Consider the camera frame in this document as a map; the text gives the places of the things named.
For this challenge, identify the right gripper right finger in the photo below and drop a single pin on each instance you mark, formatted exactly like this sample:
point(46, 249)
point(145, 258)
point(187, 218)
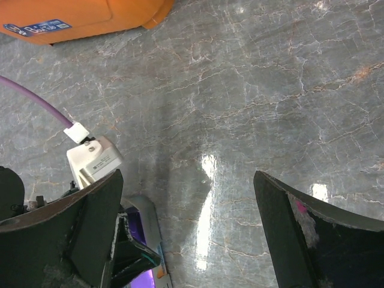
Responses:
point(316, 244)

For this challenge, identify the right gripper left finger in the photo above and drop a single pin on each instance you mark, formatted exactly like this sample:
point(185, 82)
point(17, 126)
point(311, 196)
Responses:
point(65, 243)

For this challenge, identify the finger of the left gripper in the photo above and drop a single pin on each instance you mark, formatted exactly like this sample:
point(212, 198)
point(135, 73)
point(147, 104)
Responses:
point(131, 256)

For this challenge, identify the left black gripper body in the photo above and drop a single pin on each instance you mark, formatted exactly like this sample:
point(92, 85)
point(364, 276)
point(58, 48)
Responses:
point(12, 198)

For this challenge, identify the purple toothpaste box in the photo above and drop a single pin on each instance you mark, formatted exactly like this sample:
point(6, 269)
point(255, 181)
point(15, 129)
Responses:
point(143, 225)

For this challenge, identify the orange plastic basket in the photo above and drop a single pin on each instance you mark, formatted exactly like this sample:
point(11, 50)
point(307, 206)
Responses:
point(50, 22)

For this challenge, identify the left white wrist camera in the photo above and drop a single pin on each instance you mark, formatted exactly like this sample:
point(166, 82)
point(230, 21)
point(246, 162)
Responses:
point(92, 158)

